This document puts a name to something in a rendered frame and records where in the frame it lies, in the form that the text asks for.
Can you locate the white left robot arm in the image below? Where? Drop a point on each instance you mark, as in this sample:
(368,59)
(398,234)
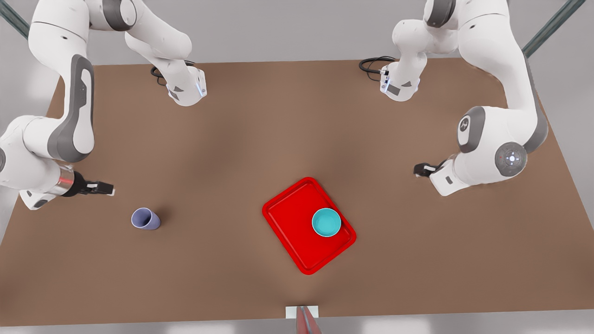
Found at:
(492,46)

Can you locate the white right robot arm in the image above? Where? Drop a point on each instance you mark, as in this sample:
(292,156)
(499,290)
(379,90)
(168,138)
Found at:
(74,116)

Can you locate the lavender cup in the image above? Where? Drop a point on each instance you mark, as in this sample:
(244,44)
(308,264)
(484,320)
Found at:
(145,219)

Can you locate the teal bowl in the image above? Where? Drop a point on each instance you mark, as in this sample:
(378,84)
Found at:
(326,222)

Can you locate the red rectangular tray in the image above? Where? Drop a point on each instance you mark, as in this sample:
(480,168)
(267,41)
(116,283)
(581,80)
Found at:
(297,222)

